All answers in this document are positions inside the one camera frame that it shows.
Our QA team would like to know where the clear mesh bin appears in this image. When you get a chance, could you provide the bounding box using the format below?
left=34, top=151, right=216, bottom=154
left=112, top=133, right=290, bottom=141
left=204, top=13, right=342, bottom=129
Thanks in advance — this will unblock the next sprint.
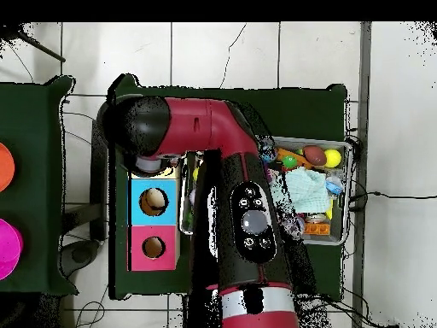
left=178, top=135, right=353, bottom=247

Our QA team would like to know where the mint green cloth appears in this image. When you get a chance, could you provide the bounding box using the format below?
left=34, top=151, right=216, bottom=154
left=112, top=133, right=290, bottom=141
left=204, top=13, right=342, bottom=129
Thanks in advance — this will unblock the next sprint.
left=285, top=168, right=330, bottom=215

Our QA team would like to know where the brown toy football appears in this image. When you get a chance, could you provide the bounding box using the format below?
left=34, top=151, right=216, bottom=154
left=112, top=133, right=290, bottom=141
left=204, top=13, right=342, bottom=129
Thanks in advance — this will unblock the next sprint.
left=303, top=144, right=329, bottom=167

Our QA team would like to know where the orange toy brick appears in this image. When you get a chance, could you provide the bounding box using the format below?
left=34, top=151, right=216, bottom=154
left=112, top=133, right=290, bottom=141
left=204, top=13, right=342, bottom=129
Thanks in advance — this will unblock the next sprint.
left=300, top=222, right=332, bottom=237

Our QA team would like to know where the dark green table cloth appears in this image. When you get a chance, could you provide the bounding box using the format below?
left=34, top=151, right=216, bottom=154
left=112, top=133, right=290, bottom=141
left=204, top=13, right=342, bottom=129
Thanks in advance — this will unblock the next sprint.
left=108, top=73, right=349, bottom=302

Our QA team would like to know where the clear plastic bottle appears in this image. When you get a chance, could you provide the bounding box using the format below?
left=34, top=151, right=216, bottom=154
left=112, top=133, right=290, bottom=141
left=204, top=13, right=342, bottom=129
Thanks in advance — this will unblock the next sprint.
left=324, top=173, right=346, bottom=196

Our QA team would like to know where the yellow ball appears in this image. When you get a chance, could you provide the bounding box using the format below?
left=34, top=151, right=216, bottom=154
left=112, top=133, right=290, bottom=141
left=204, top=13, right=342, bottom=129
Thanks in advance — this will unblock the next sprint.
left=323, top=149, right=342, bottom=168

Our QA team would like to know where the dark green side table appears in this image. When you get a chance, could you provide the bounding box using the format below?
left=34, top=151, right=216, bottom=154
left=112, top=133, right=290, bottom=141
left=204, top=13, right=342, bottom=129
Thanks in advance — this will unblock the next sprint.
left=0, top=74, right=76, bottom=296

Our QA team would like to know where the orange disc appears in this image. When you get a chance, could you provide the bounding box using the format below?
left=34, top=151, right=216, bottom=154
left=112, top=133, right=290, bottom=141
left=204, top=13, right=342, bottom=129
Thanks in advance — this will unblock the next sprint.
left=0, top=142, right=16, bottom=194

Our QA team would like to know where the pink disc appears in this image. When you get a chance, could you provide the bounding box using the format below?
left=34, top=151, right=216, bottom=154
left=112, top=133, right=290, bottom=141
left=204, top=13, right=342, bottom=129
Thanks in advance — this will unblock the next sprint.
left=0, top=218, right=25, bottom=281

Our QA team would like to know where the black tripod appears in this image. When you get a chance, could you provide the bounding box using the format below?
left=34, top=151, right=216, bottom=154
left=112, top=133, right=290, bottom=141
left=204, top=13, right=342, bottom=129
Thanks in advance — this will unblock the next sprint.
left=0, top=23, right=67, bottom=64

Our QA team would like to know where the black cable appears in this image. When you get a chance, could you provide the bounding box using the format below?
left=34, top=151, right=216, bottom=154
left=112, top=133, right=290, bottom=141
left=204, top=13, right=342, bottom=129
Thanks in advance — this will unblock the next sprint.
left=349, top=188, right=437, bottom=203

